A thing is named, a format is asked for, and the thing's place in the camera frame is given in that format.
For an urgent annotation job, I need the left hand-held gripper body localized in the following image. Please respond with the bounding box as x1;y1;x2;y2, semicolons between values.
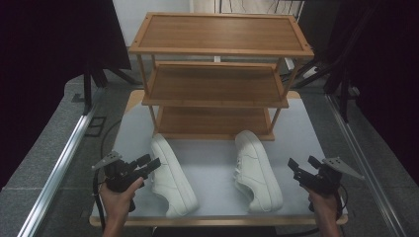
91;150;147;194

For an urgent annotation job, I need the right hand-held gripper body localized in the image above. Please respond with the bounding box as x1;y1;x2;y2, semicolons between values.
297;156;366;196

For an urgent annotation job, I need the white sneaker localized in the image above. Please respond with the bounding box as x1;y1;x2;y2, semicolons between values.
150;132;200;219
232;129;285;213

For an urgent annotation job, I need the wooden three-tier shoe rack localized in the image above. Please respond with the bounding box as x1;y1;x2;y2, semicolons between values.
127;12;315;142

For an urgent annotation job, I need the person's right hand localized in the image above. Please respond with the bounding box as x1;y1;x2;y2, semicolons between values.
307;189;341;226

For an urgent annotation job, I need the person's left hand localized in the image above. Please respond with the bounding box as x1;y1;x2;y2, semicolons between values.
98;177;145;228

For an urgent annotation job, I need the black metal stand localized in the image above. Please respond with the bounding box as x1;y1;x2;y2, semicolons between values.
81;62;139;117
293;55;351;123

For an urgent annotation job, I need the white power strip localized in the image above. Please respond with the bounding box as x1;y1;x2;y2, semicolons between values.
301;66;319;79

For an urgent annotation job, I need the black curtain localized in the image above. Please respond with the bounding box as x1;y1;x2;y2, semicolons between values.
324;0;419;186
0;0;132;191

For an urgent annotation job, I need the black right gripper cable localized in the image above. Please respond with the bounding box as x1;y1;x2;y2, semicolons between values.
335;183;349;222

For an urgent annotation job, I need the black floor cable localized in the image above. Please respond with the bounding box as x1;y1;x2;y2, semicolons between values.
100;118;124;159

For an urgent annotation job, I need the aluminium rail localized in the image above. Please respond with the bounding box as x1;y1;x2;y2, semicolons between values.
17;88;102;237
325;94;409;237

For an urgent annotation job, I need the black floor socket frame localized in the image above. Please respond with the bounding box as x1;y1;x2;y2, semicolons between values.
84;116;108;138

